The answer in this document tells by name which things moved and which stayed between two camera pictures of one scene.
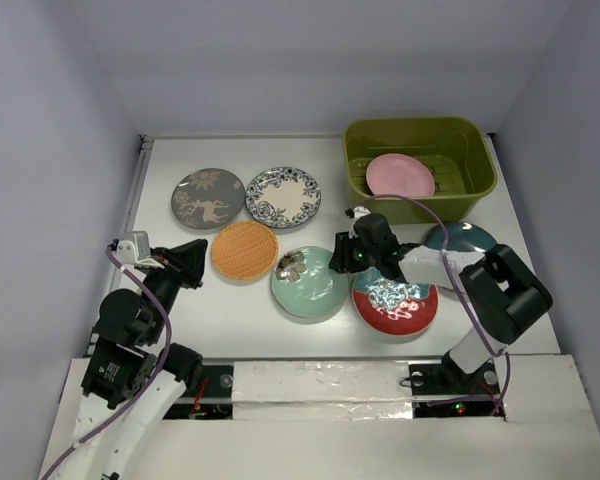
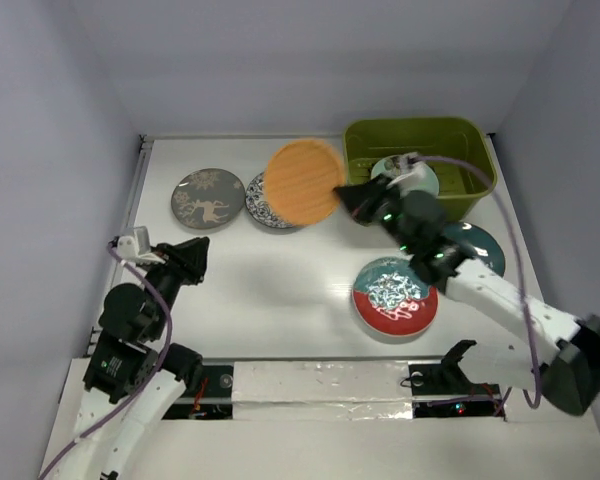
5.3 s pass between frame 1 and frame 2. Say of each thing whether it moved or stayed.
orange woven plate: moved
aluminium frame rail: stayed
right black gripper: moved
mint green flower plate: moved
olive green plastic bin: stayed
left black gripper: stayed
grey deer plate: stayed
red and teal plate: stayed
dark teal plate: stayed
